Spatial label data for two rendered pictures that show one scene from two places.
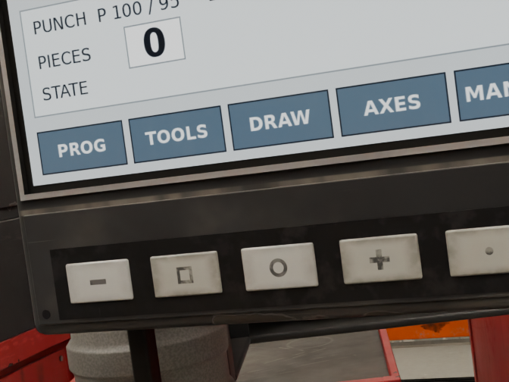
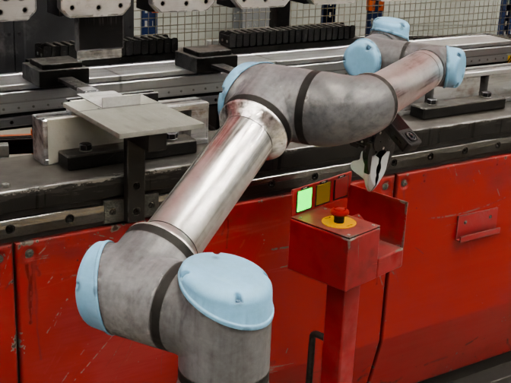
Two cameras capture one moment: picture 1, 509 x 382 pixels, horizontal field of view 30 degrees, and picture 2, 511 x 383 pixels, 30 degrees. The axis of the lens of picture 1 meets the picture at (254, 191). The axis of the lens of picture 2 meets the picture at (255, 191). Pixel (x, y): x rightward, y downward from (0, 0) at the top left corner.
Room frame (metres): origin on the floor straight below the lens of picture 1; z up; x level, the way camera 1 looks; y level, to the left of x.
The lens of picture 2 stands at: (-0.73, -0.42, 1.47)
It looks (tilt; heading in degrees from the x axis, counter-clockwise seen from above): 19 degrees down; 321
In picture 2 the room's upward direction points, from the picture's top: 2 degrees clockwise
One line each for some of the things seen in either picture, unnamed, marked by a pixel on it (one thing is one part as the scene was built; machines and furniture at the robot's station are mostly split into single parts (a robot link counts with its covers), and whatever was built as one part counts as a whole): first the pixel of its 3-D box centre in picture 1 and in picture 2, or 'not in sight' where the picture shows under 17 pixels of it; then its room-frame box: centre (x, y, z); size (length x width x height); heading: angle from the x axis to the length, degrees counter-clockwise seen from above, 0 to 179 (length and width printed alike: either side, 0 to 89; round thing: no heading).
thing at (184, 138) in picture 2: not in sight; (129, 151); (0.94, -1.43, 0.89); 0.30 x 0.05 x 0.03; 85
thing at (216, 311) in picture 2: not in sight; (220, 314); (0.13, -1.07, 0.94); 0.13 x 0.12 x 0.14; 24
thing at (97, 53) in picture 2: not in sight; (99, 36); (1.00, -1.39, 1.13); 0.10 x 0.02 x 0.10; 85
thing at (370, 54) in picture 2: not in sight; (377, 58); (0.54, -1.73, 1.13); 0.11 x 0.11 x 0.08; 24
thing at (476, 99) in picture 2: not in sight; (458, 106); (0.86, -2.39, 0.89); 0.30 x 0.05 x 0.03; 85
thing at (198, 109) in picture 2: not in sight; (124, 129); (1.00, -1.45, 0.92); 0.39 x 0.06 x 0.10; 85
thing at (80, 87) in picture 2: not in sight; (68, 77); (1.16, -1.40, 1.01); 0.26 x 0.12 x 0.05; 175
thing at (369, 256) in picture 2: not in sight; (347, 229); (0.61, -1.77, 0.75); 0.20 x 0.16 x 0.18; 98
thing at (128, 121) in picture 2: not in sight; (131, 115); (0.85, -1.38, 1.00); 0.26 x 0.18 x 0.01; 175
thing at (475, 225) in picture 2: not in sight; (478, 224); (0.75, -2.40, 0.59); 0.15 x 0.02 x 0.07; 85
